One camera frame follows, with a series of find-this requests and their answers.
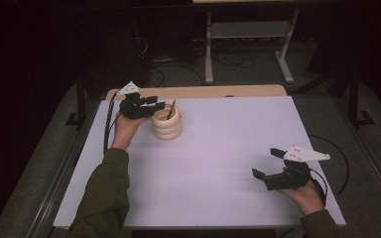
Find white metal desk frame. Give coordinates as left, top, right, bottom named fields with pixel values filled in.
left=203, top=8, right=301, bottom=85

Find person's left hand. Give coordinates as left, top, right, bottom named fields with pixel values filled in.
left=111, top=111, right=152, bottom=153

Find person's right hand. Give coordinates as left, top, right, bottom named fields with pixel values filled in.
left=277, top=179, right=326, bottom=217

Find black metal stand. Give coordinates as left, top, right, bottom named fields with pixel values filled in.
left=347, top=67, right=376, bottom=129
left=64, top=73, right=87, bottom=131

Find dark chopstick with orange end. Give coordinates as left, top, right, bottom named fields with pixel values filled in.
left=166, top=98, right=178, bottom=121

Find black floor cables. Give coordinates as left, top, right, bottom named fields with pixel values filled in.
left=148, top=62, right=206, bottom=88

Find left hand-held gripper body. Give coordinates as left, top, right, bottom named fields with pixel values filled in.
left=116, top=80, right=154, bottom=120

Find aluminium frame rail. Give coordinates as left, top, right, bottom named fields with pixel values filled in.
left=331, top=97, right=381, bottom=212
left=29, top=98, right=101, bottom=238

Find cream ringed chopstick holder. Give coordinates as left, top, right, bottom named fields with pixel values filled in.
left=150, top=105, right=184, bottom=141

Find wooden table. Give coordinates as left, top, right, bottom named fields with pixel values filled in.
left=105, top=84, right=288, bottom=101

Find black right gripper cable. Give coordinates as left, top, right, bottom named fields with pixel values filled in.
left=309, top=168, right=329, bottom=207

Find long black curved cable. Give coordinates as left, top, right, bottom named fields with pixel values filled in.
left=307, top=133, right=350, bottom=196

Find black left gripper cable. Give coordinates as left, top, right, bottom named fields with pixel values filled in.
left=102, top=89, right=122, bottom=155

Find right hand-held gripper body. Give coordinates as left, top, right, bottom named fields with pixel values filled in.
left=264, top=145, right=331, bottom=192

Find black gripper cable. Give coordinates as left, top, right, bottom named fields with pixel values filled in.
left=102, top=89, right=122, bottom=155
left=309, top=168, right=329, bottom=207

